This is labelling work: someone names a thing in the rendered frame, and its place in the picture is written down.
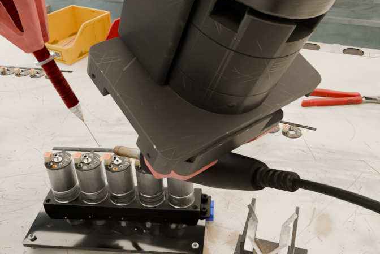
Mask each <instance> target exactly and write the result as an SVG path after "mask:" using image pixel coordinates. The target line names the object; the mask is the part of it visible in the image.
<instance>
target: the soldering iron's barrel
mask: <svg viewBox="0 0 380 254"><path fill-rule="evenodd" d="M113 152H114V154H115V155H117V156H121V157H128V158H133V159H137V160H139V156H140V150H139V149H137V148H130V147H124V146H118V145H117V146H115V147H114V149H113Z"/></svg>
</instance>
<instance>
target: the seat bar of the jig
mask: <svg viewBox="0 0 380 254"><path fill-rule="evenodd" d="M106 186H107V191H108V196H107V198H105V199H104V201H102V202H100V203H98V204H87V203H85V202H83V199H82V196H81V192H80V194H79V196H78V197H77V198H76V199H74V200H72V201H70V202H67V203H59V202H57V201H55V199H54V195H53V192H52V189H50V191H49V193H48V194H47V196H46V198H45V200H44V202H43V206H44V210H45V211H50V212H73V213H95V214H118V215H130V216H153V217H176V218H200V212H201V211H200V209H201V200H202V188H194V197H195V200H194V202H193V204H192V205H190V206H189V207H186V208H175V207H173V206H171V205H170V204H169V198H168V191H167V187H164V189H165V200H164V202H163V203H161V204H160V205H158V206H154V207H147V206H144V205H142V204H141V203H140V200H139V192H138V186H135V189H136V198H135V200H134V201H133V202H131V203H130V204H128V205H122V206H120V205H115V204H113V203H112V202H111V198H110V193H109V186H108V184H107V185H106Z"/></svg>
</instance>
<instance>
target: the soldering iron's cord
mask: <svg viewBox="0 0 380 254"><path fill-rule="evenodd" d="M292 185H293V186H294V187H296V188H301V189H304V190H308V191H313V192H317V193H321V194H324V195H327V196H331V197H334V198H337V199H341V200H344V201H347V202H349V203H352V204H355V205H358V206H361V207H363V208H366V209H369V210H371V211H374V212H376V213H378V214H380V201H377V200H374V199H371V198H369V197H366V196H363V195H360V194H358V193H354V192H351V191H347V190H344V189H341V188H338V187H334V186H330V185H327V184H323V183H318V182H314V181H310V180H305V179H299V178H294V180H293V181H292Z"/></svg>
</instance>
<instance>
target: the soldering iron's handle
mask: <svg viewBox="0 0 380 254"><path fill-rule="evenodd" d="M139 161H140V165H141V167H142V169H143V170H144V171H145V172H146V173H148V174H150V175H153V174H152V172H151V171H150V169H149V168H148V167H147V165H146V163H145V160H144V155H143V154H142V153H141V151H140V156H139ZM294 178H299V179H301V178H300V176H299V175H298V174H297V173H296V172H293V171H285V170H277V169H271V168H269V167H268V166H267V164H265V163H264V162H262V161H260V160H258V159H255V158H252V157H248V156H244V155H241V154H237V153H234V152H230V153H227V154H226V155H224V156H222V157H221V158H219V159H218V161H217V163H216V164H215V165H213V166H211V167H209V168H207V169H206V170H204V171H202V172H200V173H199V174H197V175H195V176H193V177H192V178H189V179H187V180H184V181H186V182H190V183H195V184H199V185H203V186H207V187H212V188H217V189H226V190H240V191H259V190H262V189H264V188H265V187H269V188H275V189H277V190H282V191H288V192H295V191H297V190H298V189H299V188H296V187H294V186H293V185H292V181H293V180H294Z"/></svg>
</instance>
